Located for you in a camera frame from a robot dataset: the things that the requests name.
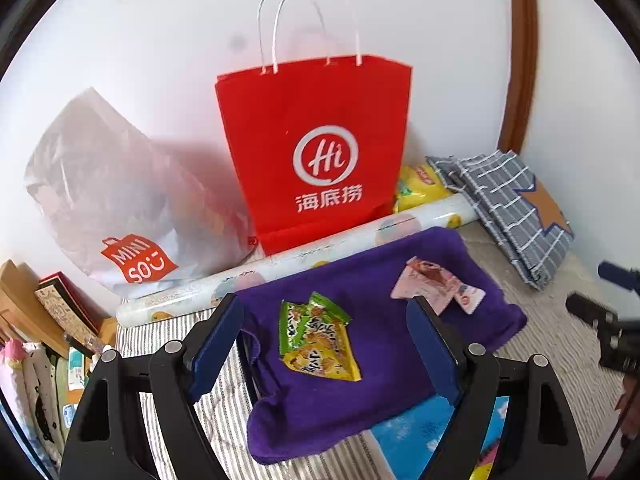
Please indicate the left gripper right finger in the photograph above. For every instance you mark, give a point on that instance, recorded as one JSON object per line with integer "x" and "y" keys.
{"x": 539, "y": 439}

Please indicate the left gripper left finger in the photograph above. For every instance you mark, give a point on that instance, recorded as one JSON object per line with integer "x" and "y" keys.
{"x": 108, "y": 439}

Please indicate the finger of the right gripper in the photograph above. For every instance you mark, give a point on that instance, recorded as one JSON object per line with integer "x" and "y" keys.
{"x": 628, "y": 279}
{"x": 590, "y": 312}

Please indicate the pale pink pastry packet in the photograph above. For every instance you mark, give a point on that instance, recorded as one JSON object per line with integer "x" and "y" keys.
{"x": 467, "y": 297}

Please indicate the pink bear snack packet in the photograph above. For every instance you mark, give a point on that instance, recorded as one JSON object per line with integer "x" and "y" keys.
{"x": 426, "y": 279}

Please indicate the yellow snack packet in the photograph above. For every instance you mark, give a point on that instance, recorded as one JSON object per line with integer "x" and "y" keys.
{"x": 323, "y": 350}
{"x": 418, "y": 185}

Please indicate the pink yellow snack bag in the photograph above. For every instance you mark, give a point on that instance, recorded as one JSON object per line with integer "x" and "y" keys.
{"x": 483, "y": 467}

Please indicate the green snack packet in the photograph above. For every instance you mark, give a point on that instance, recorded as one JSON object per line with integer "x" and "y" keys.
{"x": 305, "y": 319}

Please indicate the colourful striped pillow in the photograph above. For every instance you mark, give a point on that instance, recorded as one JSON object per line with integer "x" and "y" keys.
{"x": 27, "y": 383}

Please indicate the grey plaid folded cloth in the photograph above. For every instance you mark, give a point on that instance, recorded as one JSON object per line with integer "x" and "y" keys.
{"x": 515, "y": 208}

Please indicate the framed picture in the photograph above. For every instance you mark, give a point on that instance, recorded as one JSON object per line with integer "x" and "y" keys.
{"x": 58, "y": 297}

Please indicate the blue tissue pack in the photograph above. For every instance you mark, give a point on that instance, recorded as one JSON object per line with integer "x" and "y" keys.
{"x": 408, "y": 441}

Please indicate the purple towel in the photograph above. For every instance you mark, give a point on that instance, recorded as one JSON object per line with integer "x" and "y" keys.
{"x": 301, "y": 415}

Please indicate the white patterned paper roll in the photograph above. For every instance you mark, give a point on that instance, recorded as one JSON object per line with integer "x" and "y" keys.
{"x": 207, "y": 292}

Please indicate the white Miniso plastic bag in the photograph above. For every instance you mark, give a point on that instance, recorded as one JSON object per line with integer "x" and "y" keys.
{"x": 123, "y": 210}

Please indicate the yellow snack packet behind roll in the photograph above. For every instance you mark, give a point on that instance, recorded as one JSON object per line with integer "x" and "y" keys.
{"x": 418, "y": 185}

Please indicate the red Haidilao paper bag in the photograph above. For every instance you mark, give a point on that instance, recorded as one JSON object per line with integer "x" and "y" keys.
{"x": 316, "y": 144}

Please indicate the brown wooden door frame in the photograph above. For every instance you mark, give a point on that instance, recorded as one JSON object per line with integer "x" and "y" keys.
{"x": 523, "y": 72}

